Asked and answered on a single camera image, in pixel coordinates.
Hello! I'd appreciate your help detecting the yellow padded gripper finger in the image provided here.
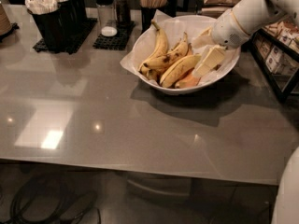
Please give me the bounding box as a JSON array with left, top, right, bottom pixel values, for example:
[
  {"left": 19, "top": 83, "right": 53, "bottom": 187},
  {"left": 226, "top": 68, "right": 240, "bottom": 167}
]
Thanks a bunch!
[
  {"left": 192, "top": 45, "right": 226, "bottom": 77},
  {"left": 192, "top": 27, "right": 215, "bottom": 49}
]

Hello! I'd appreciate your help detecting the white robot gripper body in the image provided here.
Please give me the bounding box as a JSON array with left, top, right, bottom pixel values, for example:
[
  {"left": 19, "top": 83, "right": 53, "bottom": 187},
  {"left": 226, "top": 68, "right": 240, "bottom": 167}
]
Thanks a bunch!
[{"left": 211, "top": 9, "right": 250, "bottom": 49}]

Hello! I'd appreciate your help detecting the large front yellow banana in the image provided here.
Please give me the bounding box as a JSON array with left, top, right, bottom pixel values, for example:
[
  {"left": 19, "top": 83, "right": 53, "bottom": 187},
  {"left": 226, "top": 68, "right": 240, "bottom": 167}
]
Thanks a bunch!
[{"left": 160, "top": 54, "right": 201, "bottom": 88}]

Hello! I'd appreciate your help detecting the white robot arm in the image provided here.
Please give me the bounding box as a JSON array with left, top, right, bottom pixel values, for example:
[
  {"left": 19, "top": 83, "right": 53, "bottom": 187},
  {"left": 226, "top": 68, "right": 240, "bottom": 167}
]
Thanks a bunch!
[{"left": 192, "top": 0, "right": 299, "bottom": 77}]

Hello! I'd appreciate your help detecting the white paper bowl liner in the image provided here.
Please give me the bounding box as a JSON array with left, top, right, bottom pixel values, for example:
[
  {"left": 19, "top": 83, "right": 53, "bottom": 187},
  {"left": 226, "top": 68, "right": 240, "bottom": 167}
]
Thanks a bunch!
[{"left": 119, "top": 9, "right": 243, "bottom": 89}]

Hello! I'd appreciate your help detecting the orange ripe banana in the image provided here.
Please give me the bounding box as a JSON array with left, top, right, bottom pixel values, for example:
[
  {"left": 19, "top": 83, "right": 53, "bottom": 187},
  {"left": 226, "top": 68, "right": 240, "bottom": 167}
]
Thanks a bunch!
[{"left": 175, "top": 70, "right": 200, "bottom": 89}]

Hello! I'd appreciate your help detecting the white bowl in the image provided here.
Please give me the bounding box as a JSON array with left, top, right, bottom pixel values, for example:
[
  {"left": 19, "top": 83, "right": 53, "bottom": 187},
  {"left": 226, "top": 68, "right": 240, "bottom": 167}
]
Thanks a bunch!
[{"left": 127, "top": 15, "right": 240, "bottom": 95}]

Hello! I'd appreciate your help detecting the left curved yellow banana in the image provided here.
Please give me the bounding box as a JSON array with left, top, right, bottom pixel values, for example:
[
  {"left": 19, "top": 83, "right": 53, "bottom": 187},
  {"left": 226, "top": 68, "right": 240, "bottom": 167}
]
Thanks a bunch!
[{"left": 138, "top": 20, "right": 168, "bottom": 74}]

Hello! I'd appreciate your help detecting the spotted middle yellow banana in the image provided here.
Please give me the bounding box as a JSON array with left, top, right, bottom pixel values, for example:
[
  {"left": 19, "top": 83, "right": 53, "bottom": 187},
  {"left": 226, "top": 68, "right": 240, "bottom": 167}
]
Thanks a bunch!
[{"left": 143, "top": 32, "right": 189, "bottom": 70}]

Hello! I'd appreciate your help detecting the black rack of packets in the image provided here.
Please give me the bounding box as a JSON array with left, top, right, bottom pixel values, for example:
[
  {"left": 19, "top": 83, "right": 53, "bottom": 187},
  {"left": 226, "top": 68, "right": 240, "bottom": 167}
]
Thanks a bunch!
[{"left": 249, "top": 19, "right": 299, "bottom": 102}]

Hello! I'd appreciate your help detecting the black cup of wooden stirrers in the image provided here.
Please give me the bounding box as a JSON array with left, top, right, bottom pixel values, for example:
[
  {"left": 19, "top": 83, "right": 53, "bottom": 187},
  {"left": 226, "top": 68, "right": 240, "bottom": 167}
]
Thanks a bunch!
[{"left": 136, "top": 0, "right": 178, "bottom": 34}]

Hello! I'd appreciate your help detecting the black rubber mat under shakers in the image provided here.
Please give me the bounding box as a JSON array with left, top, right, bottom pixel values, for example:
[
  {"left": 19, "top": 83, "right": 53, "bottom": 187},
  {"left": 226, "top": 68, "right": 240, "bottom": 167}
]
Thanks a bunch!
[{"left": 93, "top": 21, "right": 135, "bottom": 50}]

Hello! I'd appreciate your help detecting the dark pepper shaker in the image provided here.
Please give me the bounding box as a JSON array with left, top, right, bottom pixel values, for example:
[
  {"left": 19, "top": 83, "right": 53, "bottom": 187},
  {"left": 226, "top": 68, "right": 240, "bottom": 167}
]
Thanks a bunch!
[{"left": 114, "top": 0, "right": 131, "bottom": 28}]

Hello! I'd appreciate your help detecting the glass salt shaker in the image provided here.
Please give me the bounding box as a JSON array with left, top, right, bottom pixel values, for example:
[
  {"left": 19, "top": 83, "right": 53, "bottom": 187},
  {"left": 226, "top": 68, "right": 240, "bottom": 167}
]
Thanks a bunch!
[{"left": 95, "top": 0, "right": 118, "bottom": 37}]

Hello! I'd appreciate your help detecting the black rubber mat left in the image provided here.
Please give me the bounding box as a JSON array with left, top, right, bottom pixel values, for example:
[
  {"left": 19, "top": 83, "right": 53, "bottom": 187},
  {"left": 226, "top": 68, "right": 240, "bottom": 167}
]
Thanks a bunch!
[{"left": 33, "top": 18, "right": 97, "bottom": 54}]

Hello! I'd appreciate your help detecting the black cup behind cutlery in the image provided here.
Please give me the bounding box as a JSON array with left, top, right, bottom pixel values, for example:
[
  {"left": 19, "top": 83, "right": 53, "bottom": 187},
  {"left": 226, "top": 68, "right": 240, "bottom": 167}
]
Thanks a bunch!
[{"left": 73, "top": 0, "right": 87, "bottom": 32}]

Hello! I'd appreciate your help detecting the black cup of plastic cutlery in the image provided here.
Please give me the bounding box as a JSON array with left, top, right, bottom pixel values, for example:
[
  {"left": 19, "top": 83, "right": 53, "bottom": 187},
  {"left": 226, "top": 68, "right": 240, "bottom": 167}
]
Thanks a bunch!
[{"left": 25, "top": 0, "right": 76, "bottom": 52}]

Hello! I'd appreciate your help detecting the brown paper cup stack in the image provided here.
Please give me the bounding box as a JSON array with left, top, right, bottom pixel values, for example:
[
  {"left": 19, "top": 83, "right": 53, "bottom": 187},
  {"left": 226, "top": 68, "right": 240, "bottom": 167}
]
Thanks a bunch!
[{"left": 0, "top": 3, "right": 12, "bottom": 35}]

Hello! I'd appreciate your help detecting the black cable coil on floor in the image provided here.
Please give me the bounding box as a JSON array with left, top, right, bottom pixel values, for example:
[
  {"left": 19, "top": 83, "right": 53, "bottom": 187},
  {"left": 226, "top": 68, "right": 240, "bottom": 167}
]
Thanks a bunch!
[{"left": 0, "top": 175, "right": 102, "bottom": 224}]

